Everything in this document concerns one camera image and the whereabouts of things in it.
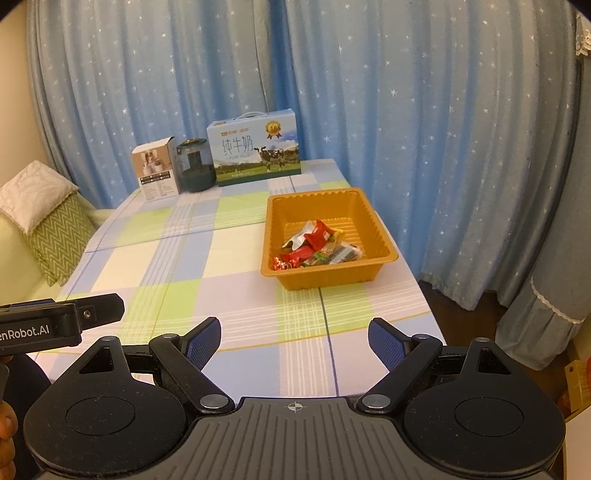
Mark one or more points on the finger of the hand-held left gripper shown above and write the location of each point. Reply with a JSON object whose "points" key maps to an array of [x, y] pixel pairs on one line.
{"points": [[101, 311]]}

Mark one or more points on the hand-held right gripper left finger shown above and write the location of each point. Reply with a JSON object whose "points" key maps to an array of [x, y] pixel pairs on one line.
{"points": [[203, 344]]}

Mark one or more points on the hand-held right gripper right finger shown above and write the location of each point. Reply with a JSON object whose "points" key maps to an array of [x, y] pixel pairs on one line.
{"points": [[385, 344]]}

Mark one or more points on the orange plastic tray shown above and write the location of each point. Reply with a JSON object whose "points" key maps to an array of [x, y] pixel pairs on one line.
{"points": [[323, 278]]}

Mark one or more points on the green candy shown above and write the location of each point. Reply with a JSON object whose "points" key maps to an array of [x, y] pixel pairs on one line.
{"points": [[316, 259]]}

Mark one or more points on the small red foil candy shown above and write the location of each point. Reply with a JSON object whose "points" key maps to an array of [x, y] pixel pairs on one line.
{"points": [[279, 263]]}

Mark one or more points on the red white-label snack packet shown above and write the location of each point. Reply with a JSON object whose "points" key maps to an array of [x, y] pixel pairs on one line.
{"points": [[319, 233]]}

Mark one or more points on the person's left hand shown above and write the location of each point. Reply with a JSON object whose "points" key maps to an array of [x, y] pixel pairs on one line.
{"points": [[7, 434]]}

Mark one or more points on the pale yellow sofa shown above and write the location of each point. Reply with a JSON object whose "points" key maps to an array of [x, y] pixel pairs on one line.
{"points": [[14, 267]]}

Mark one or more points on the green zigzag cushion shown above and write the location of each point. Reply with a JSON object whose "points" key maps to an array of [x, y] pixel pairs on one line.
{"points": [[60, 240]]}

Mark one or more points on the white textured cushion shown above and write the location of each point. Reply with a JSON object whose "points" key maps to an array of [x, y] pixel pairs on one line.
{"points": [[32, 194]]}

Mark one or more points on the white product box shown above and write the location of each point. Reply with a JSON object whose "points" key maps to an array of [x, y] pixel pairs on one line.
{"points": [[154, 175]]}

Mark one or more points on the dark green humidifier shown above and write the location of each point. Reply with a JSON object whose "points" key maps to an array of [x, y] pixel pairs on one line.
{"points": [[196, 175]]}

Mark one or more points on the blue curtain with lace trim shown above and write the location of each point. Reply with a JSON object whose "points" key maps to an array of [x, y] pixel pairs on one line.
{"points": [[554, 286]]}

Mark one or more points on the blue milk carton box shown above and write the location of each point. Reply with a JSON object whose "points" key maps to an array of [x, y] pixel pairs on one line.
{"points": [[254, 157]]}

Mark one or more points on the yellow wooden board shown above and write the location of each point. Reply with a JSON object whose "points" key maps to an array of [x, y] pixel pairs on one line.
{"points": [[577, 383]]}

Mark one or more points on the blue starry curtain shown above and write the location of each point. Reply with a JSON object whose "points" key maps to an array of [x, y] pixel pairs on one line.
{"points": [[138, 69], [438, 115]]}

